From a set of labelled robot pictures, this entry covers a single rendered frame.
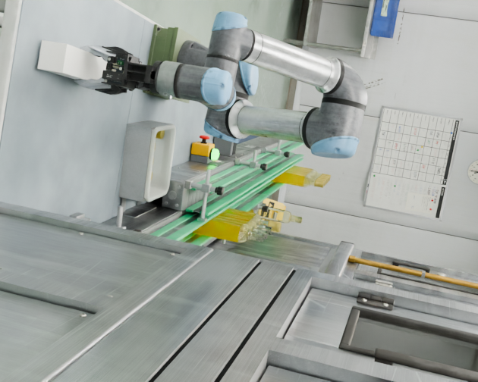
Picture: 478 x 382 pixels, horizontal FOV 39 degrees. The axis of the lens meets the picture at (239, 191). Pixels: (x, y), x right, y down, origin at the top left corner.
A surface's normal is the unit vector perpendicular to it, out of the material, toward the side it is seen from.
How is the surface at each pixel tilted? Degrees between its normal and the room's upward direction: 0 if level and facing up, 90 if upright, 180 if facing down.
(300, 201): 90
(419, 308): 90
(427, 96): 90
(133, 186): 90
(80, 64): 0
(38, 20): 0
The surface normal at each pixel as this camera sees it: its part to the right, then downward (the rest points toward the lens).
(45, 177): 0.95, 0.19
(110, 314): 0.15, -0.97
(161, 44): -0.25, 0.02
